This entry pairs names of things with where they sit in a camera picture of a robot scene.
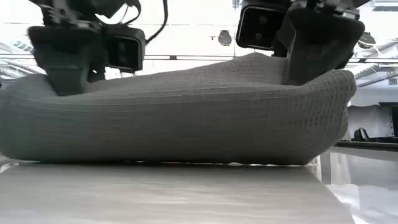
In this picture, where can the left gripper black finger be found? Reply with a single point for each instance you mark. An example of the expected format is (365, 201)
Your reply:
(82, 68)
(57, 71)

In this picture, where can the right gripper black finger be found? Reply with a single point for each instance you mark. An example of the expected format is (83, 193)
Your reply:
(335, 53)
(300, 59)

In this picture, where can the grey waffle towel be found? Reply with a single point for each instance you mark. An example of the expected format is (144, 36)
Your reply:
(186, 118)

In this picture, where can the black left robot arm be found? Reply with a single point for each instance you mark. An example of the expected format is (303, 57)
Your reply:
(90, 7)

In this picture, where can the white cloth sheet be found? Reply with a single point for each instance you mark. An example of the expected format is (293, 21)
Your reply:
(370, 119)

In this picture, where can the black backpack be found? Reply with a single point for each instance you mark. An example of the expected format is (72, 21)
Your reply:
(360, 134)

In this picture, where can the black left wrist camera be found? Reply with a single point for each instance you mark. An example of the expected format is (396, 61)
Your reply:
(124, 49)

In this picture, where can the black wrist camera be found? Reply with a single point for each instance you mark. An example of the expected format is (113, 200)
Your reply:
(124, 49)
(259, 28)

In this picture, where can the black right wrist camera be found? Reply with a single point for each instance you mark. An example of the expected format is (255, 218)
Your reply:
(259, 28)

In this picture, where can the black metal table frame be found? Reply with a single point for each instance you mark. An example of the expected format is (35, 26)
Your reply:
(367, 144)

